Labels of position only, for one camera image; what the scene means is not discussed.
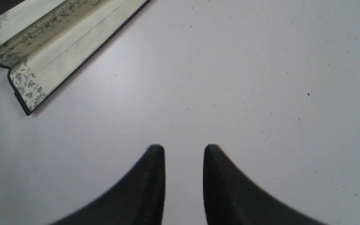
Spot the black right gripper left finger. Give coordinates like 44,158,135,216
54,144,166,225

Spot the paper folding fan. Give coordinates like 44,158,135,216
0,0,148,115

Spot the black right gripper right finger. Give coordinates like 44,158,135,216
203,144,322,225

